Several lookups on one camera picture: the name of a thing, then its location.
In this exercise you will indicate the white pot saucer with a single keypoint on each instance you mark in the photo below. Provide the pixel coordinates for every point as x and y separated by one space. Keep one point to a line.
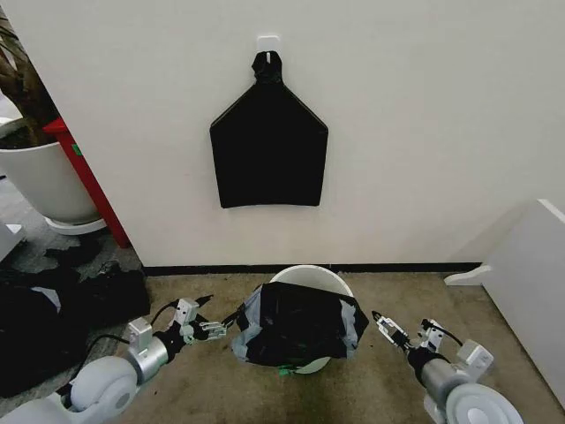
79 226

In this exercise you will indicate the white round trash bin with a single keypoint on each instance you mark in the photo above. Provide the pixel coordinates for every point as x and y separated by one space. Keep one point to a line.
309 276

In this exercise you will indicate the pile of black bags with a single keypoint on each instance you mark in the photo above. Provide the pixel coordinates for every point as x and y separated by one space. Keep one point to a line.
66 327

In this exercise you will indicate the brown plant trunk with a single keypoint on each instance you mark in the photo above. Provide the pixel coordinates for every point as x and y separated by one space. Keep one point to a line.
24 97

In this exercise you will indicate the white furniture panel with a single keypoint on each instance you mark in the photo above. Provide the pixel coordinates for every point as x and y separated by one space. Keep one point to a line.
529 274

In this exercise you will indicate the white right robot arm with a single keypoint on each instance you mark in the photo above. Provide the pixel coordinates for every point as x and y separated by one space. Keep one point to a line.
468 397

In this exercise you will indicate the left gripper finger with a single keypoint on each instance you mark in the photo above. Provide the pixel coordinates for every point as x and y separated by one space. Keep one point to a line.
216 331
204 300

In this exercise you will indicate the red board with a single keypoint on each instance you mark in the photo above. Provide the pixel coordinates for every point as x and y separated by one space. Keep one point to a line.
95 194

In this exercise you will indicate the white wall hook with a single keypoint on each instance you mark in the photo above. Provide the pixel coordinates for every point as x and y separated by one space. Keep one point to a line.
268 42

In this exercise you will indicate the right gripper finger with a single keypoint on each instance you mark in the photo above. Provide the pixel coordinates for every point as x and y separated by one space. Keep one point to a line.
388 338
393 327

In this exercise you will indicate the black baseboard strip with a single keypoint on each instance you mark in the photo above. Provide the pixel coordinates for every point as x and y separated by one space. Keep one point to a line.
397 268

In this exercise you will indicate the white plant pot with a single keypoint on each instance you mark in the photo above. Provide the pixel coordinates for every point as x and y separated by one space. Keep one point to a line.
48 181

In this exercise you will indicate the black hanging garbage bag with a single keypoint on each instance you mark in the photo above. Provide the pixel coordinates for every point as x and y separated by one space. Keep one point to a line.
269 154

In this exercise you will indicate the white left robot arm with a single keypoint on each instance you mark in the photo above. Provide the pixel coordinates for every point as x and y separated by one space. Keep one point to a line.
106 388

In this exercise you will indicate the black garbage bag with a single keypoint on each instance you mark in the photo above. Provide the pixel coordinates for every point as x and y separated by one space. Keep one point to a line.
300 322
269 154

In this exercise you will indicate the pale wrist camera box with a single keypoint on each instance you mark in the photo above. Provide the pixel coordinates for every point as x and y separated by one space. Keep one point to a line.
187 312
433 335

